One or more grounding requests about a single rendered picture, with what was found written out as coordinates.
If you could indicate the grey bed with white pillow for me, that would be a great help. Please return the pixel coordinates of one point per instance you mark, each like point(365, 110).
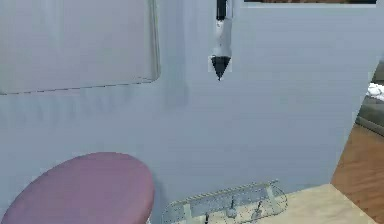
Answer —
point(375, 106)

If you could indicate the pale grey wall panel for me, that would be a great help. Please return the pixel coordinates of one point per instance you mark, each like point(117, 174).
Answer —
point(76, 43)

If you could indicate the pink round stool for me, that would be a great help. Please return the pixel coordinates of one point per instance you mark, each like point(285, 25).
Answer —
point(83, 190)

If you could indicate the white and black pen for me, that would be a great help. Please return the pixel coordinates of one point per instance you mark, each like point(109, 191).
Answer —
point(221, 40)

